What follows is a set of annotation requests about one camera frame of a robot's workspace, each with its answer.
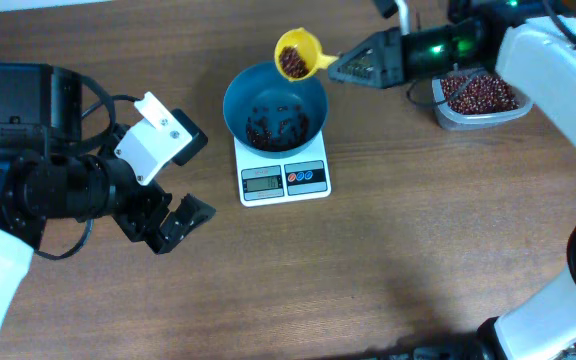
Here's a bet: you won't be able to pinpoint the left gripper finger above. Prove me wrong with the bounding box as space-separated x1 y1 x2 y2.
145 194 216 255
171 108 208 166

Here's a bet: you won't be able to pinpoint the yellow measuring scoop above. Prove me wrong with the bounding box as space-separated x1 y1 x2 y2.
273 28 339 82

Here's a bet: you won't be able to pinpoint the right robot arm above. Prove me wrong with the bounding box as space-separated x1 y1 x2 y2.
316 84 576 355

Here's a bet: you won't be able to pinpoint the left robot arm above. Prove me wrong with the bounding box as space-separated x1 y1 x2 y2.
0 63 215 329

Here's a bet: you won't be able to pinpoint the teal plastic bowl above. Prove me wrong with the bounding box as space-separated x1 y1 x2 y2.
223 62 329 159

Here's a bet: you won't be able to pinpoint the white digital kitchen scale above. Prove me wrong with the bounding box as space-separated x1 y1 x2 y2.
234 132 332 207

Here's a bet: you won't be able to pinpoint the red beans in bowl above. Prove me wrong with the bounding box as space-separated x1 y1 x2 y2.
245 105 310 152

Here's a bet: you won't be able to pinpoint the red beans in scoop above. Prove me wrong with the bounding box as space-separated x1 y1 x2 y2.
279 46 310 79

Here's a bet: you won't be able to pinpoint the clear plastic bean container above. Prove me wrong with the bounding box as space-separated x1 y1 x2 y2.
431 68 534 131

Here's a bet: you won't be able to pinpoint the red beans in container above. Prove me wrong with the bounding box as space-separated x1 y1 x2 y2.
440 74 519 115

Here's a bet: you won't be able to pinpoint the left black cable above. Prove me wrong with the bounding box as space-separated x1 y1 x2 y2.
32 74 142 261

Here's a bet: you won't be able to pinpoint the black cable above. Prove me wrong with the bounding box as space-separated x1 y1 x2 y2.
32 74 142 261
406 0 576 109

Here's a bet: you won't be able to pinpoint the right black cable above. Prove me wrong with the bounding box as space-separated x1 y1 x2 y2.
406 0 576 109

